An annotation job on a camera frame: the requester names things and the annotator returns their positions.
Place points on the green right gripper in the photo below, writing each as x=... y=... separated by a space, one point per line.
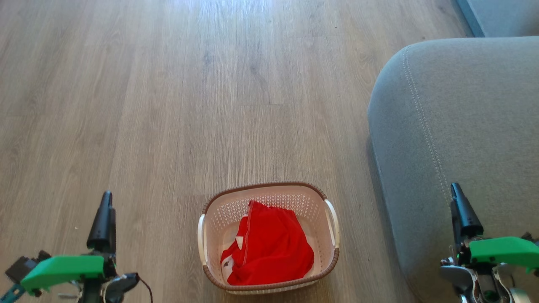
x=503 y=250

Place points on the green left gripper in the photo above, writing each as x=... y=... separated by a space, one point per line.
x=63 y=269

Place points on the red garment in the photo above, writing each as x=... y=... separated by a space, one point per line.
x=273 y=248

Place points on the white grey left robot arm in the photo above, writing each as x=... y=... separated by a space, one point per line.
x=122 y=284

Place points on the grey sofa seat cushion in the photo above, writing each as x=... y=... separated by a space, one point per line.
x=463 y=118
x=505 y=17

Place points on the cream perforated laundry basket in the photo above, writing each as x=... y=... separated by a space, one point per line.
x=273 y=198

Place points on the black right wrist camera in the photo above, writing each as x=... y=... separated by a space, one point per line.
x=529 y=237

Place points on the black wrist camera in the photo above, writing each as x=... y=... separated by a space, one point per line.
x=529 y=237
x=21 y=267

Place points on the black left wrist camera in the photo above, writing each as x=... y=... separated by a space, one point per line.
x=21 y=267

